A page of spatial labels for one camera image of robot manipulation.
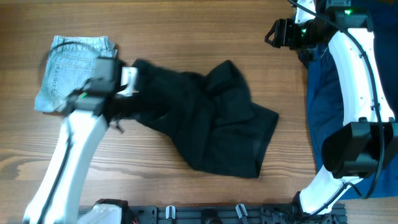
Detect black mounting rail base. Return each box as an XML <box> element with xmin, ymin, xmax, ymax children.
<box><xmin>78</xmin><ymin>199</ymin><xmax>348</xmax><ymax>224</ymax></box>

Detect folded light blue jeans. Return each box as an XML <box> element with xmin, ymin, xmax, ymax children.
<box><xmin>34</xmin><ymin>35</ymin><xmax>118</xmax><ymax>113</ymax></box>

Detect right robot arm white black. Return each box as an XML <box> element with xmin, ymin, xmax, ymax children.
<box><xmin>264</xmin><ymin>1</ymin><xmax>397</xmax><ymax>222</ymax></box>

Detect black shorts garment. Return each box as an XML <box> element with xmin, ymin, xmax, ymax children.
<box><xmin>118</xmin><ymin>59</ymin><xmax>279</xmax><ymax>178</ymax></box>

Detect blue garment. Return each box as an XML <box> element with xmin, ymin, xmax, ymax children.
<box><xmin>306</xmin><ymin>0</ymin><xmax>398</xmax><ymax>200</ymax></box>

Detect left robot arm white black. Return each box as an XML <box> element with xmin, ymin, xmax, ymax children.
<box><xmin>22</xmin><ymin>57</ymin><xmax>138</xmax><ymax>223</ymax></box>

